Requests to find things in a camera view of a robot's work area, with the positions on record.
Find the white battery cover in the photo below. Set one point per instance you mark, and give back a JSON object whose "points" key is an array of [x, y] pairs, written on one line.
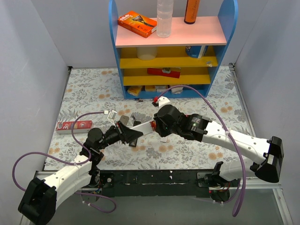
{"points": [[164, 139]]}

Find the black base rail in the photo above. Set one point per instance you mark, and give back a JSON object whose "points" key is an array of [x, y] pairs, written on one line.
{"points": [[123, 183]]}

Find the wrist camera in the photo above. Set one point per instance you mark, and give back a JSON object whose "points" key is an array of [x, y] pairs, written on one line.
{"points": [[111, 116], [159, 102]]}

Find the floral table mat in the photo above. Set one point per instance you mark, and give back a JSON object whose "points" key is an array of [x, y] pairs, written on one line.
{"points": [[89, 91]]}

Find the black remote control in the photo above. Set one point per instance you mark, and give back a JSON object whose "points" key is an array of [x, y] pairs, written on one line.
{"points": [[133, 143]]}

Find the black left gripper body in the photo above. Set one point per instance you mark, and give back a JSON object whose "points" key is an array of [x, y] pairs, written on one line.
{"points": [[121, 132]]}

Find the blue shelf unit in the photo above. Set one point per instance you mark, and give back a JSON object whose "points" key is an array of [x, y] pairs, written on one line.
{"points": [[196, 77]]}

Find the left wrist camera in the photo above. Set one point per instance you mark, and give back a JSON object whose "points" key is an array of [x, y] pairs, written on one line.
{"points": [[111, 116]]}

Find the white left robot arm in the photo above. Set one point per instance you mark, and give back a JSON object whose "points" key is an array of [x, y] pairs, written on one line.
{"points": [[42, 197]]}

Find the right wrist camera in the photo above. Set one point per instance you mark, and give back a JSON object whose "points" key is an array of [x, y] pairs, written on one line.
{"points": [[159, 102]]}

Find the orange razor box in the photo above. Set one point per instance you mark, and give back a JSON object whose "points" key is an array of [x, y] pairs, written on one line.
{"points": [[138, 24]]}

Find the blue white can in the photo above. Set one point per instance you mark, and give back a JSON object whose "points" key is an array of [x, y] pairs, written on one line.
{"points": [[196, 51]]}

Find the white plastic cup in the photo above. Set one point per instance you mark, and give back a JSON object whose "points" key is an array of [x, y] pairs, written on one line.
{"points": [[146, 53]]}

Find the white remote control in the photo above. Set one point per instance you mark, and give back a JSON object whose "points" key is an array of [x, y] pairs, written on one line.
{"points": [[145, 128]]}

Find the white tissue pack middle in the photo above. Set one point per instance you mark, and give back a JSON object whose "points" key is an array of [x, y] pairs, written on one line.
{"points": [[161, 88]]}

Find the white tissue pack right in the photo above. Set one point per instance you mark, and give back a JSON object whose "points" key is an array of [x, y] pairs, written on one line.
{"points": [[176, 89]]}

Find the grey remote control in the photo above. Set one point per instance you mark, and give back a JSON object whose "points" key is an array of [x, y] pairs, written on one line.
{"points": [[124, 119]]}

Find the yellow tissue pack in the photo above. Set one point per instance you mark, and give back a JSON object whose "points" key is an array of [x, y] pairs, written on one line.
{"points": [[135, 90]]}

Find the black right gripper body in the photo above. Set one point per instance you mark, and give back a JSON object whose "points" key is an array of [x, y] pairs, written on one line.
{"points": [[156, 125]]}

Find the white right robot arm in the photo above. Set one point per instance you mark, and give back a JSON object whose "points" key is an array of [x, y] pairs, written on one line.
{"points": [[263, 157]]}

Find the orange cologne bottle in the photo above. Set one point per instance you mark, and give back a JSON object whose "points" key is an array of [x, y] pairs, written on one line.
{"points": [[191, 11]]}

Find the red flat box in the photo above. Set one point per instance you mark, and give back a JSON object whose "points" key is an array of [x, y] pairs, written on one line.
{"points": [[172, 72]]}

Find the clear plastic bottle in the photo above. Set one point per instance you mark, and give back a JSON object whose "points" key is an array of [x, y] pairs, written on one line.
{"points": [[164, 17]]}

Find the red toothpaste box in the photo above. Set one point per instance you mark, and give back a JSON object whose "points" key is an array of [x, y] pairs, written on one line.
{"points": [[83, 126]]}

